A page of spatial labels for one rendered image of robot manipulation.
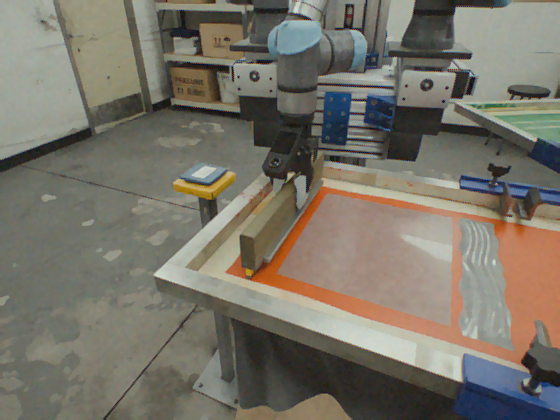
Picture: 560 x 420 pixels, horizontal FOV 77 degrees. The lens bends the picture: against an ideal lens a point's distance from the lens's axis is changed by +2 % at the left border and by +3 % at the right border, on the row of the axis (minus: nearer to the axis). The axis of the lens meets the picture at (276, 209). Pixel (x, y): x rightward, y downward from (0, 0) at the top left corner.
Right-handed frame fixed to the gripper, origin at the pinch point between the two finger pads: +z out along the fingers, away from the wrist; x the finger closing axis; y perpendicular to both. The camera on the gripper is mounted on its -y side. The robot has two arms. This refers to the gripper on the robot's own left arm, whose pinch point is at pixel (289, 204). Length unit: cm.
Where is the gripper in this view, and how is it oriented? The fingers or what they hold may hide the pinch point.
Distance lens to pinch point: 77.1
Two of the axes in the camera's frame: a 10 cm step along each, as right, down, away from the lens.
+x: -9.2, -2.1, 3.4
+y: 4.0, -4.8, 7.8
